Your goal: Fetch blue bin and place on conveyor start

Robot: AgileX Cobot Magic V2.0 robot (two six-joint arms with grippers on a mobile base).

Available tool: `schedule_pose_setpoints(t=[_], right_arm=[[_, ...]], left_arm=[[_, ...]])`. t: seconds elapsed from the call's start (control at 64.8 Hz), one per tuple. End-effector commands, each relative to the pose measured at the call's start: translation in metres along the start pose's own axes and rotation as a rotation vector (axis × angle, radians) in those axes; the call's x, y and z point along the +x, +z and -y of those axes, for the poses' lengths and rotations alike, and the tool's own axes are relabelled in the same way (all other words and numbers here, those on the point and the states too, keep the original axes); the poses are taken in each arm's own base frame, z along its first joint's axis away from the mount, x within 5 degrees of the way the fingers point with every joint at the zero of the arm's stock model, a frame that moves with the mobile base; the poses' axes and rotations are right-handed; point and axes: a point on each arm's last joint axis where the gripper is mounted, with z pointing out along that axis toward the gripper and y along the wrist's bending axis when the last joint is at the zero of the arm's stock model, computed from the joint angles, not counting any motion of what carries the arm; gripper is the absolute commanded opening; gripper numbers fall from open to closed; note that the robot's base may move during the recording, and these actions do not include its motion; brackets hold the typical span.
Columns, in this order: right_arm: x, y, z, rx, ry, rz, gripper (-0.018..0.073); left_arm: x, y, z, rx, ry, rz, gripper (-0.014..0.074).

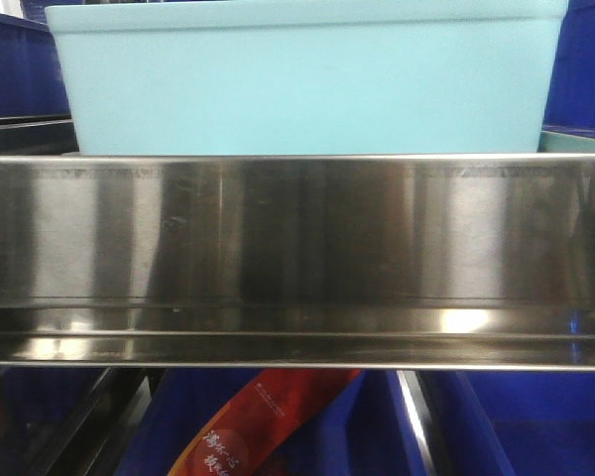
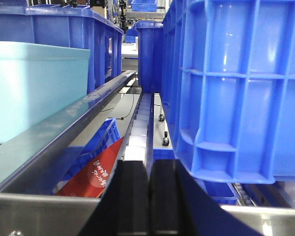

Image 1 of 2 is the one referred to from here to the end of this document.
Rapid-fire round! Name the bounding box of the dark blue bin upper right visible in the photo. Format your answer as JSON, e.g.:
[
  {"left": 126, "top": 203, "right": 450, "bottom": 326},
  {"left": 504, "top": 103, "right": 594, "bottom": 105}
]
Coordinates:
[{"left": 544, "top": 1, "right": 595, "bottom": 130}]

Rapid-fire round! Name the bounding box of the stainless steel shelf rail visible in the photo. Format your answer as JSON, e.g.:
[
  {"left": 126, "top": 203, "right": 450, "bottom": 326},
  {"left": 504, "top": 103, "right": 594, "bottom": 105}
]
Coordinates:
[{"left": 0, "top": 154, "right": 595, "bottom": 371}]

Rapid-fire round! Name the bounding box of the dark blue bin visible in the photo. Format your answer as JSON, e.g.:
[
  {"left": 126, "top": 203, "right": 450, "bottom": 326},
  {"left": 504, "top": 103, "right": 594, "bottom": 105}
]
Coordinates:
[
  {"left": 114, "top": 368, "right": 425, "bottom": 475},
  {"left": 421, "top": 371, "right": 595, "bottom": 475},
  {"left": 0, "top": 367, "right": 102, "bottom": 475},
  {"left": 544, "top": 1, "right": 595, "bottom": 130},
  {"left": 0, "top": 13, "right": 69, "bottom": 118}
]

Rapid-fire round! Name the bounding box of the dark blue bin upper left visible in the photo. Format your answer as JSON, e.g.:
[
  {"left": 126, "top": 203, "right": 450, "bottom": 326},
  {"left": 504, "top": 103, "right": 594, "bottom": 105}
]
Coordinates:
[{"left": 0, "top": 13, "right": 69, "bottom": 118}]

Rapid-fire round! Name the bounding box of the red printed snack package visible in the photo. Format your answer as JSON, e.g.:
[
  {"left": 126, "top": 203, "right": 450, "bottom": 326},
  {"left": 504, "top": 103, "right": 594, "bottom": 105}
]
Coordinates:
[{"left": 169, "top": 369, "right": 360, "bottom": 475}]

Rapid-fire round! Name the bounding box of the dark blue bin lower right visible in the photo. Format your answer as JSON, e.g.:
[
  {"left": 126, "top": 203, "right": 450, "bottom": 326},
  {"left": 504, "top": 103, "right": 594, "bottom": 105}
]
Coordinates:
[{"left": 421, "top": 371, "right": 595, "bottom": 475}]

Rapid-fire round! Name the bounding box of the dark blue bin lower middle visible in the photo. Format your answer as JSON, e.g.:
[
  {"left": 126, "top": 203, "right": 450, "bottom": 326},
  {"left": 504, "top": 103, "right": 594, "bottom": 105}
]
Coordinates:
[{"left": 114, "top": 368, "right": 425, "bottom": 475}]

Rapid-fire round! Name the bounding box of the dark blue bin lower left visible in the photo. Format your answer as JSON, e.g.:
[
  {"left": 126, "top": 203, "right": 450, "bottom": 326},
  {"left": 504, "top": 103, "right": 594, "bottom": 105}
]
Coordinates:
[{"left": 0, "top": 367, "right": 102, "bottom": 475}]

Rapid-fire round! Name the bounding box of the light blue plastic bin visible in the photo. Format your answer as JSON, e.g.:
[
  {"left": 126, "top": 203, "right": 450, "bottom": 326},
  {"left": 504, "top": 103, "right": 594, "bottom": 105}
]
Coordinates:
[{"left": 46, "top": 1, "right": 567, "bottom": 156}]

